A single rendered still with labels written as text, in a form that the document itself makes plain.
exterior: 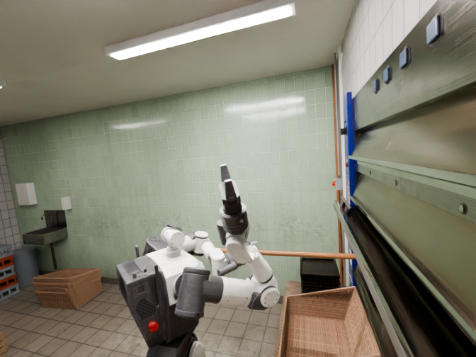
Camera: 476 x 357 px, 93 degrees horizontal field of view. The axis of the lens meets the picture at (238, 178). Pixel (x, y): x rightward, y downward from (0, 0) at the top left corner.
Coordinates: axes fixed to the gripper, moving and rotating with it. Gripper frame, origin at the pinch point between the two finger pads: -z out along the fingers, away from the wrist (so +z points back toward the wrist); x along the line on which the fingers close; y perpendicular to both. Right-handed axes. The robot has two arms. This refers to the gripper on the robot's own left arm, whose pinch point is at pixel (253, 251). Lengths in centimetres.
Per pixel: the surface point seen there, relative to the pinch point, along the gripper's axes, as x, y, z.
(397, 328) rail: -16, 77, 30
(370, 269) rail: -17, 65, 11
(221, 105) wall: -113, -130, -77
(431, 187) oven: -40, 77, 5
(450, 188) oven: -41, 82, 12
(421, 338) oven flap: -14, 80, 26
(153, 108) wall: -123, -206, -24
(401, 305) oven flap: -14, 74, 18
